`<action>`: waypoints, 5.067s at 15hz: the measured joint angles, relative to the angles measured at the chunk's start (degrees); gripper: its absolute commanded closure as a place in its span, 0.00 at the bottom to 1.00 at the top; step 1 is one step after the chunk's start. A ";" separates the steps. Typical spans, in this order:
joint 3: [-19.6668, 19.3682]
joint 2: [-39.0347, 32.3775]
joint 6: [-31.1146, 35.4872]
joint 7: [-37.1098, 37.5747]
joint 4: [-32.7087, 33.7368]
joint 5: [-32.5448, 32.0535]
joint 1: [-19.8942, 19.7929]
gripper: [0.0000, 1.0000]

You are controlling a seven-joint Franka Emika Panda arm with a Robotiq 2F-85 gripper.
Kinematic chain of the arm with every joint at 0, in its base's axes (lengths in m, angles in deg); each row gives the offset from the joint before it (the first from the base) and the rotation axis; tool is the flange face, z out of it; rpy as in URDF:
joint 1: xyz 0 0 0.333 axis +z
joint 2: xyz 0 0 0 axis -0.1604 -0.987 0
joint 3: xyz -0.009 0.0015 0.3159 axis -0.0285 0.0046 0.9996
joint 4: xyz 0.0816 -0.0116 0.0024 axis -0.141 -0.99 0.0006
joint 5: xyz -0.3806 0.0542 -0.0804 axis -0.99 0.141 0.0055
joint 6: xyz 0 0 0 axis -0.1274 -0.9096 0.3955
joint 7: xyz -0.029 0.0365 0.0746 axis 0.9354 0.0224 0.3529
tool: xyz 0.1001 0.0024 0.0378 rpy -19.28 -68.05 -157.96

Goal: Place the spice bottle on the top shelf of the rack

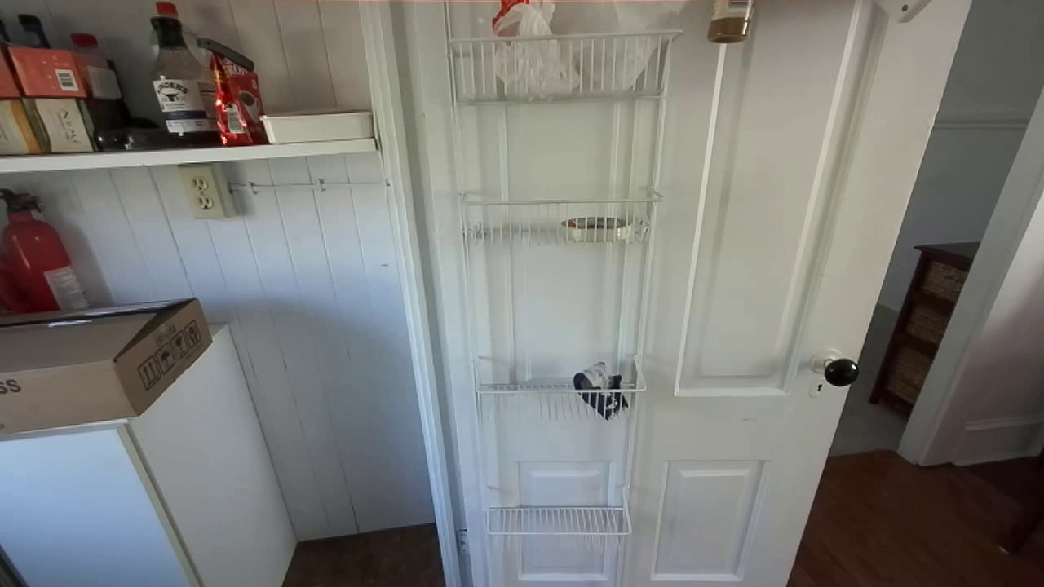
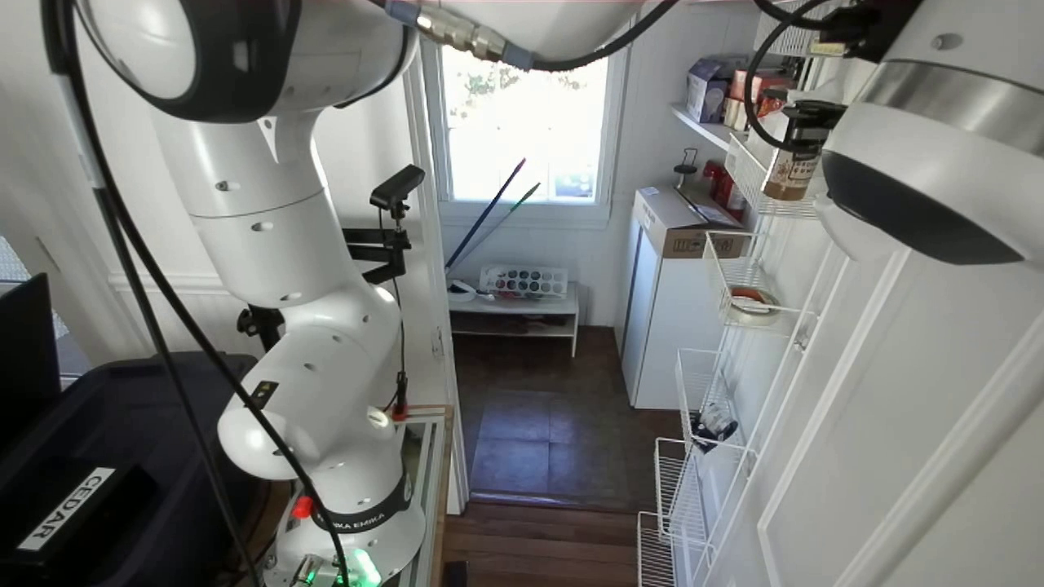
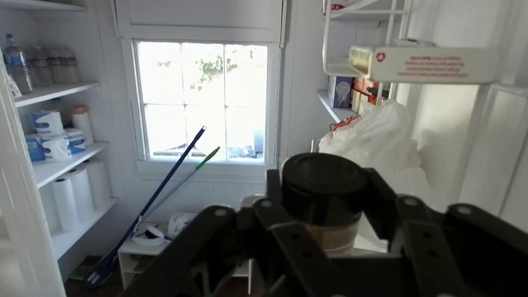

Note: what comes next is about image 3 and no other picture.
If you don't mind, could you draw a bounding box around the blue light bulb box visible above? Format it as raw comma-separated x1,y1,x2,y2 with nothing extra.
332,74,356,109

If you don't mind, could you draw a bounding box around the blue broom handle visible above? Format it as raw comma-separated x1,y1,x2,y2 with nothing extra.
81,124,208,289

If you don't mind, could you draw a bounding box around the white roll with red top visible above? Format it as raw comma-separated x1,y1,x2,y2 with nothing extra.
69,104,96,147

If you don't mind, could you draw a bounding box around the red snack bag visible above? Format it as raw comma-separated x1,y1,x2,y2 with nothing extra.
353,76,388,107

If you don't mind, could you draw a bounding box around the green broom handle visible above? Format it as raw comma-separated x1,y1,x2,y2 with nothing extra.
139,145,223,223

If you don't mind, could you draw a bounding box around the clear water bottle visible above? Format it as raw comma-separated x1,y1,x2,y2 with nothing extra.
2,31,35,96

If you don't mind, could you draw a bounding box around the white paper towel roll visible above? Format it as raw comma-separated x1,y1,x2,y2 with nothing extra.
68,167,96,224
50,175,81,233

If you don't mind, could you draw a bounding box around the pack of clear bottles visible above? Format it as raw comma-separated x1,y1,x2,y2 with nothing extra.
23,43,83,88

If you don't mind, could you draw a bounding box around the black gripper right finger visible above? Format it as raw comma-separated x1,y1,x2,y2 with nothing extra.
363,167,528,297

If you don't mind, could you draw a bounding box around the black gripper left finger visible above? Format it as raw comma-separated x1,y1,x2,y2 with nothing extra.
117,167,355,297

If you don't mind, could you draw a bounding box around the white plastic bag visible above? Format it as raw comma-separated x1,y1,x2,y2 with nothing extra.
319,99,439,208

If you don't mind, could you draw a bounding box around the long white box red print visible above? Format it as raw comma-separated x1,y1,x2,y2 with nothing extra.
347,45,500,86

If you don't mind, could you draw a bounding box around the blue white tissue pack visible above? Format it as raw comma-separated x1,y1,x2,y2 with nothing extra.
23,109,66,137
23,129,89,165

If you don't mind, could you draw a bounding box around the spice bottle with black lid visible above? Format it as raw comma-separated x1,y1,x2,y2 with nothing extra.
279,152,370,257

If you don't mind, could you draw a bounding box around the white open shelving unit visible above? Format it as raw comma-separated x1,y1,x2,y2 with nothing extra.
0,0,121,297

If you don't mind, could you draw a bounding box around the white framed window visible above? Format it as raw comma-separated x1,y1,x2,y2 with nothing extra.
122,35,284,178

